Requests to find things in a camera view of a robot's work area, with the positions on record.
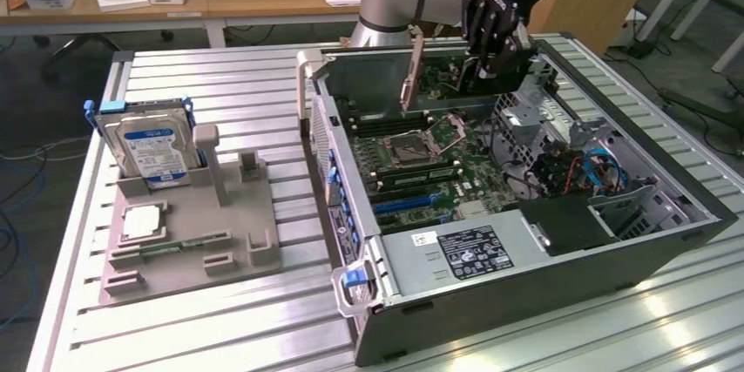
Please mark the silver CPU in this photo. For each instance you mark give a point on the silver CPU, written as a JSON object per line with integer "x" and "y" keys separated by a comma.
{"x": 141, "y": 221}

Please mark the black plastic air shroud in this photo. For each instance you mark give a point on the black plastic air shroud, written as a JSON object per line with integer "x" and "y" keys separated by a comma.
{"x": 564, "y": 224}

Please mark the grey power supply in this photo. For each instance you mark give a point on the grey power supply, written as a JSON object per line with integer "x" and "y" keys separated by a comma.
{"x": 419, "y": 267}

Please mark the green motherboard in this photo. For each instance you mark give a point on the green motherboard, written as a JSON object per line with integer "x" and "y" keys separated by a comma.
{"x": 483, "y": 171}

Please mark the hard drive with blue label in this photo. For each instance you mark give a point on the hard drive with blue label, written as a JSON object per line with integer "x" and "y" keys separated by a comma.
{"x": 111, "y": 107}

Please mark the silver chipset heatsink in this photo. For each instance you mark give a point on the silver chipset heatsink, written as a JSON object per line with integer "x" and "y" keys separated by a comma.
{"x": 475, "y": 211}

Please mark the grey parts rack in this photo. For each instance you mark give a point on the grey parts rack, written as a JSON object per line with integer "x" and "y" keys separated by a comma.
{"x": 192, "y": 215}

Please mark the black RAM slot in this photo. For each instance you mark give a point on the black RAM slot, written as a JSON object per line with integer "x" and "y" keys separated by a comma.
{"x": 383, "y": 120}
{"x": 392, "y": 130}

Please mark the CPU socket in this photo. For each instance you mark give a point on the CPU socket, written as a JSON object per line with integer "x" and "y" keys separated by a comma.
{"x": 407, "y": 150}

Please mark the long PCIe expansion slot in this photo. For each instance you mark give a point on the long PCIe expansion slot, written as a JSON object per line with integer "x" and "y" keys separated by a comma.
{"x": 407, "y": 201}

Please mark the loose green RAM stick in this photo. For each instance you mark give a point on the loose green RAM stick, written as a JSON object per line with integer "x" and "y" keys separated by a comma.
{"x": 168, "y": 246}

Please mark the green RAM stick in slot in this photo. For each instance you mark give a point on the green RAM stick in slot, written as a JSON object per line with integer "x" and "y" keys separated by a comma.
{"x": 419, "y": 177}

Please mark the open black PC case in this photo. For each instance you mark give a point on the open black PC case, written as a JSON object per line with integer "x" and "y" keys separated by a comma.
{"x": 523, "y": 302}

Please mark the metal socket cover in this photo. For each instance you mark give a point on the metal socket cover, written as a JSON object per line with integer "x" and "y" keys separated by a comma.
{"x": 448, "y": 132}

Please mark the black power adapter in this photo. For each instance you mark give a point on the black power adapter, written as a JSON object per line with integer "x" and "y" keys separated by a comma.
{"x": 639, "y": 49}

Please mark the metal disk bay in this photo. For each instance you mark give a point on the metal disk bay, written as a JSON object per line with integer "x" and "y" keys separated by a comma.
{"x": 523, "y": 128}
{"x": 639, "y": 215}

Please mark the blue case release latch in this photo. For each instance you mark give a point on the blue case release latch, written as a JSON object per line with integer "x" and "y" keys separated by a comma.
{"x": 351, "y": 278}

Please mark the black chair base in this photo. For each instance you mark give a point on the black chair base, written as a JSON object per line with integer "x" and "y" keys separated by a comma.
{"x": 69, "y": 47}
{"x": 709, "y": 104}

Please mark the hard disk with blue label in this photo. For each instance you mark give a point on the hard disk with blue label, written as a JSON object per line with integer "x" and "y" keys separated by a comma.
{"x": 151, "y": 150}

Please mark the graphics card with metal bracket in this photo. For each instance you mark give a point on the graphics card with metal bracket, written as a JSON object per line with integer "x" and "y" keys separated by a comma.
{"x": 441, "y": 78}

